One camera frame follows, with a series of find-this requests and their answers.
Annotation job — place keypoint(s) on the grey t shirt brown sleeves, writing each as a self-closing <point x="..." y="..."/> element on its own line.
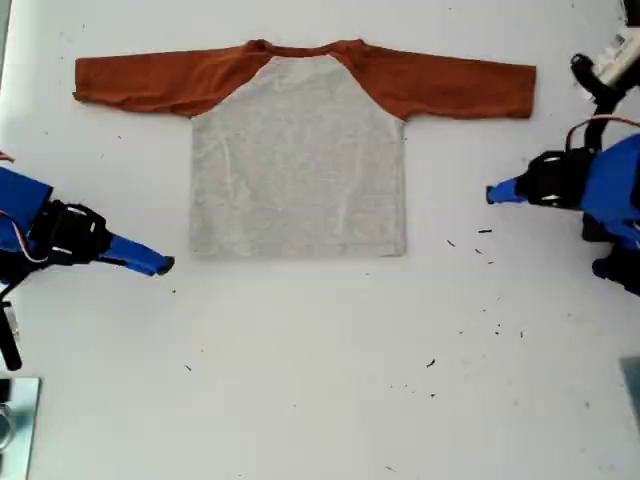
<point x="300" y="165"/>

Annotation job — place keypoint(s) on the black clamp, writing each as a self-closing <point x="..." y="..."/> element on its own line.
<point x="5" y="390"/>

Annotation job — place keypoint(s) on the steel base plate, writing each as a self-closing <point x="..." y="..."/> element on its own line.
<point x="25" y="430"/>

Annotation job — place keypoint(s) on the steel post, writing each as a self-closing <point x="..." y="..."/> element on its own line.
<point x="6" y="430"/>

